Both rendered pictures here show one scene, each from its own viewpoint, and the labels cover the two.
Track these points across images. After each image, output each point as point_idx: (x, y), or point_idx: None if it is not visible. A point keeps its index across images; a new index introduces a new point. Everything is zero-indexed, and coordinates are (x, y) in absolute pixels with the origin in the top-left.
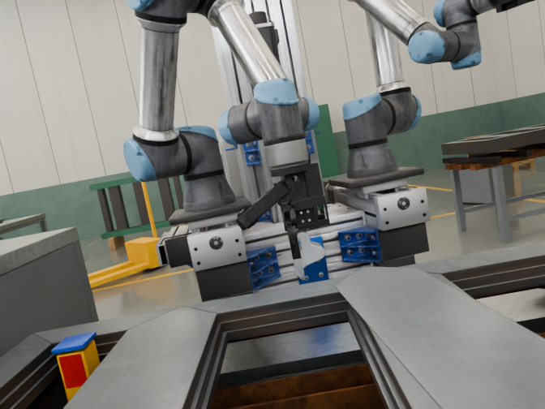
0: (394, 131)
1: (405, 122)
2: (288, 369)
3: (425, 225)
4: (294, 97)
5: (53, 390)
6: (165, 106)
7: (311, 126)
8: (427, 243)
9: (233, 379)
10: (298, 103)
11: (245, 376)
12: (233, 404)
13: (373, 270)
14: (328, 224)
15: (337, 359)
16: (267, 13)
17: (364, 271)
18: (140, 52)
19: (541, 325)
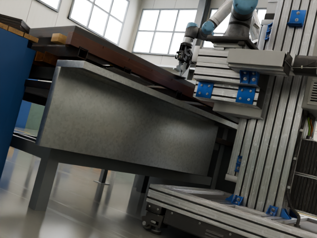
0: (235, 15)
1: (232, 8)
2: (197, 117)
3: (196, 64)
4: (186, 27)
5: (220, 114)
6: (249, 32)
7: (203, 30)
8: (193, 74)
9: (208, 122)
10: (187, 28)
11: (206, 121)
12: None
13: (179, 76)
14: (175, 58)
15: (187, 113)
16: None
17: (182, 77)
18: None
19: (136, 94)
